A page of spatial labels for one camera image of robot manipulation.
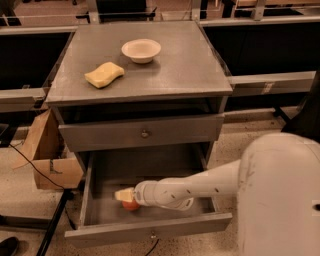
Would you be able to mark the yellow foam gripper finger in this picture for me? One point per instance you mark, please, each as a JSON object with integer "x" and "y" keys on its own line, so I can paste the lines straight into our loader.
{"x": 125, "y": 195}

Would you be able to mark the red apple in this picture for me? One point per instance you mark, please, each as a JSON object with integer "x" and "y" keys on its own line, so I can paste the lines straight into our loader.
{"x": 130, "y": 206}

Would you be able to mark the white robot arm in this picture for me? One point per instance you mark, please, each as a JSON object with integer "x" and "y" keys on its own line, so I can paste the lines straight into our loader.
{"x": 277, "y": 185}

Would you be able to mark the grey open middle drawer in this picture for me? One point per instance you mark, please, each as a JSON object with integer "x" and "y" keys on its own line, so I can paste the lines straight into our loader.
{"x": 103, "y": 220}

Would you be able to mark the grey drawer cabinet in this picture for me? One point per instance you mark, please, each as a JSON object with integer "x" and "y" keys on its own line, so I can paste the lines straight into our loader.
{"x": 184, "y": 79}

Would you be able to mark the grey top drawer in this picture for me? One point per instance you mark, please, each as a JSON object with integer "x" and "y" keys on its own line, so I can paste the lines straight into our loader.
{"x": 142, "y": 132}

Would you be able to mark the cardboard box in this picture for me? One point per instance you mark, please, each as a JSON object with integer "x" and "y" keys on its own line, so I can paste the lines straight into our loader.
{"x": 56, "y": 166}

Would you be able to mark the yellow sponge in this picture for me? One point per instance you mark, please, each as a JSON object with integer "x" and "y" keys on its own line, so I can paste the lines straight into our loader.
{"x": 104, "y": 75}

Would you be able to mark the black shoe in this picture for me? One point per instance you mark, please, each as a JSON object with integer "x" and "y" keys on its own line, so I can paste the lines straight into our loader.
{"x": 9, "y": 246}

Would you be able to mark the white bowl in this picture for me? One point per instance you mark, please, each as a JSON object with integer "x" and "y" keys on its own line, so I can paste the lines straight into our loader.
{"x": 141, "y": 51}

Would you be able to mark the black office chair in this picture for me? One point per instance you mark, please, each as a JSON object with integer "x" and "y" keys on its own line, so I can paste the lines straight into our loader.
{"x": 307, "y": 122}

